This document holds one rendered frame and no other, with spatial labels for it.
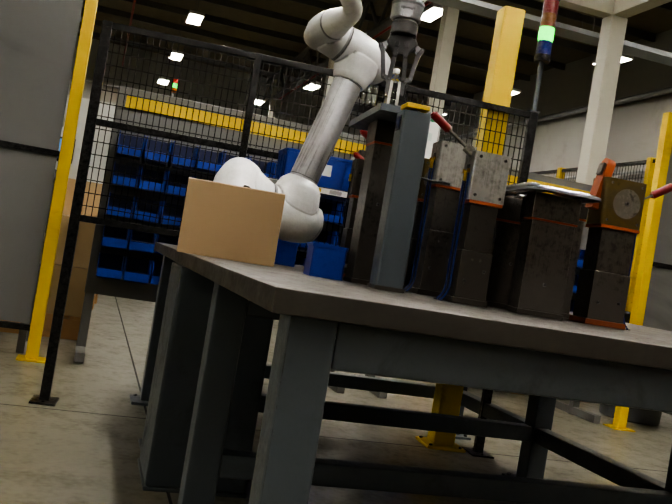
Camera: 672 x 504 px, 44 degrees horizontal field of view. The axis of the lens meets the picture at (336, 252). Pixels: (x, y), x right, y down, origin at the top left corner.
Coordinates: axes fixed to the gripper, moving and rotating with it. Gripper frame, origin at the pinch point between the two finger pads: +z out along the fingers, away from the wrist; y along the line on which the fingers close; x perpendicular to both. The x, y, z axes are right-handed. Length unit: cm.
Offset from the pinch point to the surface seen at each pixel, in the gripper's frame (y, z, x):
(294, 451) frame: -6, 79, -100
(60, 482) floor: -76, 123, 3
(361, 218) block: -3.2, 35.8, -5.4
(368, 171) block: -3.4, 22.8, -4.5
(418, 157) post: 8.4, 20.2, -29.2
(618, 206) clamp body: 58, 24, -27
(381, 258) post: 3, 46, -30
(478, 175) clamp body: 22.6, 23.1, -35.8
